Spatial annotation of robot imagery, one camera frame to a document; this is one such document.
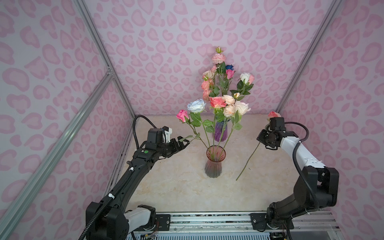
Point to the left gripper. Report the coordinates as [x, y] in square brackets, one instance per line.
[175, 148]

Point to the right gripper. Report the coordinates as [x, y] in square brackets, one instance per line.
[260, 138]

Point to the salmon pink rose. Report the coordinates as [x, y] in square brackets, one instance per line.
[272, 114]

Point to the hot pink rose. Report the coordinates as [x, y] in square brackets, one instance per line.
[182, 115]

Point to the red glass vase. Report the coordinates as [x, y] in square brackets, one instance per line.
[216, 155]

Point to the cream peach rose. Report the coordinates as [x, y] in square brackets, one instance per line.
[242, 107]

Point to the purple blue glass vase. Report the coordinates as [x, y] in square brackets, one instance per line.
[221, 131]

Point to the pale blue white rose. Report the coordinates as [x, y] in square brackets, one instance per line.
[195, 110]

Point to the coral red rose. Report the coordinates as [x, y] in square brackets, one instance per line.
[218, 104]

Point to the pink rose spray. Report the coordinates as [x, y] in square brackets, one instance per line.
[216, 87]

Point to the magenta rose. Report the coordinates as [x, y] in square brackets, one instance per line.
[229, 75]

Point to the cream white rose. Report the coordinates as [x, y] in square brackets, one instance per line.
[208, 75]

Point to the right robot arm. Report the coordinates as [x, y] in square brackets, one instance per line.
[317, 185]

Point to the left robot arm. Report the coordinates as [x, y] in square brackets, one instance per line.
[126, 192]

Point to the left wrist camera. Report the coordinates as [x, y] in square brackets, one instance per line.
[167, 134]

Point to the right corner aluminium post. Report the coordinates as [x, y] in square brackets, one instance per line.
[327, 21]

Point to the corner aluminium post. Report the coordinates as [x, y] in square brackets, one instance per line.
[91, 27]
[327, 21]

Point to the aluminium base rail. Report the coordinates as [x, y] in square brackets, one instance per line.
[237, 225]

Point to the left corner aluminium post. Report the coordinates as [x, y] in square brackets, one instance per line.
[91, 27]

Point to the left diagonal aluminium frame bar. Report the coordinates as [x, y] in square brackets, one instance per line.
[21, 204]

